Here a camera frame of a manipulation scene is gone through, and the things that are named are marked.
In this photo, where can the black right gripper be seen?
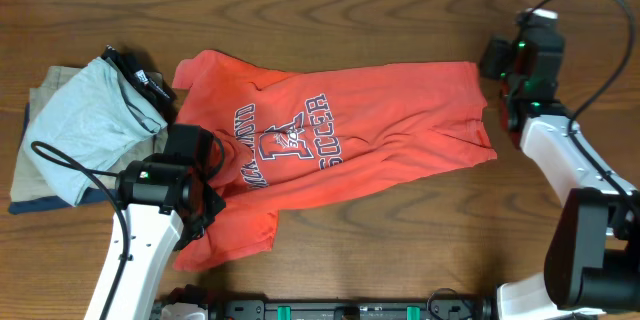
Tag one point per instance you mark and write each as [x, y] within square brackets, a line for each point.
[497, 51]

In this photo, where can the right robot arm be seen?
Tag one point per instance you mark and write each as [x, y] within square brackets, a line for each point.
[592, 265]

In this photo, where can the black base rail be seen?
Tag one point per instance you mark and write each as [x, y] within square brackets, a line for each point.
[191, 302]

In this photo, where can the beige folded garment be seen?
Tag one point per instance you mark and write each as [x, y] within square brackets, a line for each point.
[58, 76]

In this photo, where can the light grey folded shirt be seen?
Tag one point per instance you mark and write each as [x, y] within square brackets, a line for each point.
[95, 118]

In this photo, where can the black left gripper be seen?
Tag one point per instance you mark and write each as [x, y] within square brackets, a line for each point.
[216, 204]

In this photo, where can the navy blue folded garment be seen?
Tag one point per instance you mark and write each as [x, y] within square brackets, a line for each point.
[40, 205]

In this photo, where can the red soccer t-shirt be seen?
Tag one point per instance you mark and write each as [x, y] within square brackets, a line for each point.
[290, 141]

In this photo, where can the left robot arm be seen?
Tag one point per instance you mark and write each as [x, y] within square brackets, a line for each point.
[163, 203]

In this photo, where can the black folded garment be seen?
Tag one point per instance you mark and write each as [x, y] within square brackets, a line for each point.
[138, 78]

